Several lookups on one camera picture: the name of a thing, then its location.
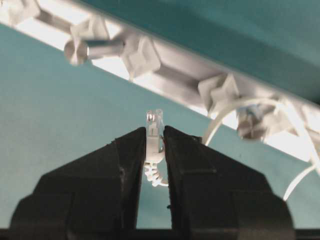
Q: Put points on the silver aluminium extrusion frame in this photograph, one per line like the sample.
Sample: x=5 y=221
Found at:
x=272 y=47

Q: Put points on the white cable tie mount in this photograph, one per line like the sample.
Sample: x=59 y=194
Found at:
x=140 y=56
x=13 y=12
x=94 y=28
x=217 y=92

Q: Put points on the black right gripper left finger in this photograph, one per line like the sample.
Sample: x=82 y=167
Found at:
x=91 y=198

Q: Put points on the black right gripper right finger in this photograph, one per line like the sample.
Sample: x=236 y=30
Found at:
x=214 y=197

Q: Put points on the silver pin on rail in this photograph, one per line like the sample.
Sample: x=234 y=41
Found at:
x=77 y=52

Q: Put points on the silver pin with blue band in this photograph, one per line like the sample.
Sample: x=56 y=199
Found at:
x=256 y=122

